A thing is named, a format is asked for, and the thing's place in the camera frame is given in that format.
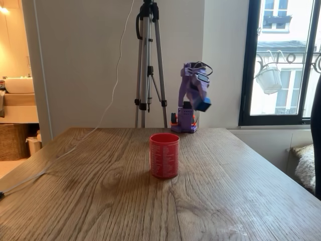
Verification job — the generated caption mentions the blue block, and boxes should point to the blue block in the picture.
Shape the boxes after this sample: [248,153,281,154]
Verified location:
[194,96,212,112]

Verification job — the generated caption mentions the red cup with white print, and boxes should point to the red cup with white print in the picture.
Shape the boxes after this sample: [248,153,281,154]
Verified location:
[149,133,180,179]

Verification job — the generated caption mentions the white hanging plant pot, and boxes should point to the white hanging plant pot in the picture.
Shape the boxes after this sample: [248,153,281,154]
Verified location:
[255,65,283,96]

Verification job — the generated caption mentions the ornate iron balcony railing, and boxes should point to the ornate iron balcony railing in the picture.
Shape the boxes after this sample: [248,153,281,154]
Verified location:
[256,49,321,74]

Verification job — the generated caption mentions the person in black clothes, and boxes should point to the person in black clothes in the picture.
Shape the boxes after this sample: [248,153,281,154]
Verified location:
[310,72,321,199]

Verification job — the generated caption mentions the white fur cushion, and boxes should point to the white fur cushion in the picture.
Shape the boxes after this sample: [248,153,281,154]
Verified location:
[290,144,316,192]

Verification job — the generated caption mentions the white waste bin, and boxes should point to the white waste bin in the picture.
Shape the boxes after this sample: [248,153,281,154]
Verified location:
[26,130,43,157]

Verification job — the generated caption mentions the white wash basin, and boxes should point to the white wash basin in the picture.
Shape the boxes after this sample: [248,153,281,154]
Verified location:
[5,77,34,94]

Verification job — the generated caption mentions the wicker basket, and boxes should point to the wicker basket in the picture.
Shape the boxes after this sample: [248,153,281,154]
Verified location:
[0,123,31,162]

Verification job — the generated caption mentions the robot arm wires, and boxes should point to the robot arm wires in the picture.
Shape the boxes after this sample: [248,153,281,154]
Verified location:
[193,61,214,76]

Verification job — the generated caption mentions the dark window frame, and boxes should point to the dark window frame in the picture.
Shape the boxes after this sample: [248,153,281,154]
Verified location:
[238,0,321,127]

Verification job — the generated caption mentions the grey camera tripod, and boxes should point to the grey camera tripod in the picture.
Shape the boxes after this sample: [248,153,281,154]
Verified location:
[133,0,169,129]

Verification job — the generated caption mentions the white cable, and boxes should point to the white cable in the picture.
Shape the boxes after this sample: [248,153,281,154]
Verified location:
[0,0,135,199]

